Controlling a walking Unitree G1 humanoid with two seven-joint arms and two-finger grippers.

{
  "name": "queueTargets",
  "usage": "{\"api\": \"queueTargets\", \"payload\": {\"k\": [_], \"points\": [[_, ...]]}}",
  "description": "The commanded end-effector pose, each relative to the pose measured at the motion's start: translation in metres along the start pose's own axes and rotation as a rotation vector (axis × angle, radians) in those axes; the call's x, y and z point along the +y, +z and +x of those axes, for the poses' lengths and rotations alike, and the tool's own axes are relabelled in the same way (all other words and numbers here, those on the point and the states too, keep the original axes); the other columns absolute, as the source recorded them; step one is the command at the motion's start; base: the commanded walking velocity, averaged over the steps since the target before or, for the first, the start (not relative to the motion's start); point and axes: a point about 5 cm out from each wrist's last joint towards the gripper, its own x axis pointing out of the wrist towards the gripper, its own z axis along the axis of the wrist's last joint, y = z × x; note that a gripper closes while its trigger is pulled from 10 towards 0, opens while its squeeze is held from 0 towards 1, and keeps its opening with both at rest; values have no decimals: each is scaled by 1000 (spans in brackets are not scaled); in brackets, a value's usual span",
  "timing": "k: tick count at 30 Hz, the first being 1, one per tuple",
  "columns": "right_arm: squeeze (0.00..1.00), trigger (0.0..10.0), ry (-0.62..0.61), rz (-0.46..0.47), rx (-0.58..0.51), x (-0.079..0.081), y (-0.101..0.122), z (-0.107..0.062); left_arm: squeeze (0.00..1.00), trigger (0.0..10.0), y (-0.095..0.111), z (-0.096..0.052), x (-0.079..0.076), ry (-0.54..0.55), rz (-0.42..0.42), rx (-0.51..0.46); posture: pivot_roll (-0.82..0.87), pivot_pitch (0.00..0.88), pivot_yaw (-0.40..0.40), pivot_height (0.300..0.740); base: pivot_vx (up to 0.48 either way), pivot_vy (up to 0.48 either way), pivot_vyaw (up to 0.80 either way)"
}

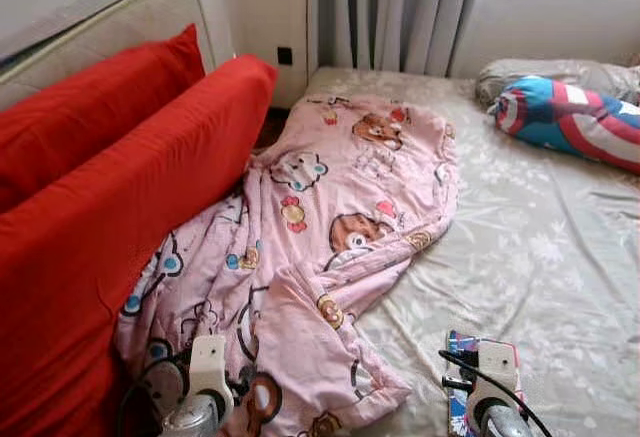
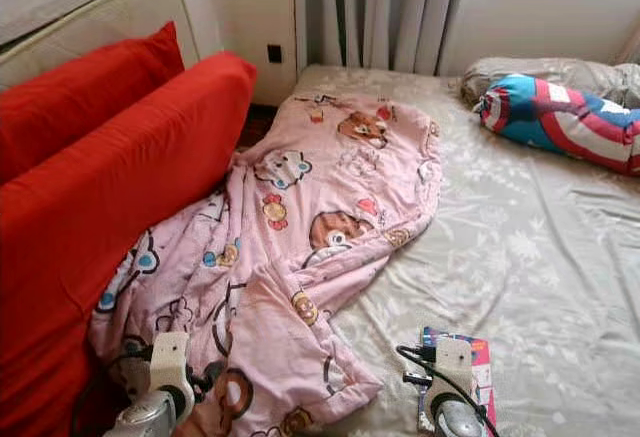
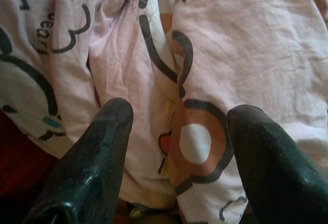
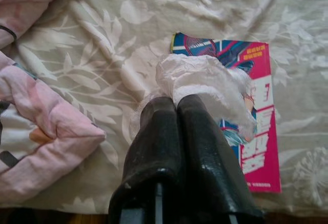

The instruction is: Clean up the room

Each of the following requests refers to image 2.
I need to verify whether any large red sofa cushion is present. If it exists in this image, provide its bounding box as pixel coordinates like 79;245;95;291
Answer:
0;52;258;437

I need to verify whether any red white blue bolster pillow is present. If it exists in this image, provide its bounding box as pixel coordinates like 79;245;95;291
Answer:
478;74;640;176

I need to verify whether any pink cartoon bear blanket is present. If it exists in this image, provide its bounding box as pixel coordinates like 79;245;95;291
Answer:
87;92;443;437

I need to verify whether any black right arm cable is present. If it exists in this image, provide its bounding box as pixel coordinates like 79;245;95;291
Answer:
395;345;501;437

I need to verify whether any colourful comic book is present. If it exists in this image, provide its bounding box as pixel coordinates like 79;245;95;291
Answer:
418;327;494;434

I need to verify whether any white mattress with beige trim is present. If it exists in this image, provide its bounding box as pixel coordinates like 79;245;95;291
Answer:
0;0;199;70

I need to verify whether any bed with grey floral sheet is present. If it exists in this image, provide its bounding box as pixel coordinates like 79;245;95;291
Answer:
230;64;640;437

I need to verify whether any grey pleated curtain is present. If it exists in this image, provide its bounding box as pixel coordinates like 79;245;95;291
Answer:
295;0;476;78

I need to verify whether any red throw pillow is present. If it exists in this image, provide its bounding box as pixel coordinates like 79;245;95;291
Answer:
0;22;186;183

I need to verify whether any grey floral pillow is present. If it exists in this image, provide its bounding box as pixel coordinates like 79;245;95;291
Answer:
460;56;640;108

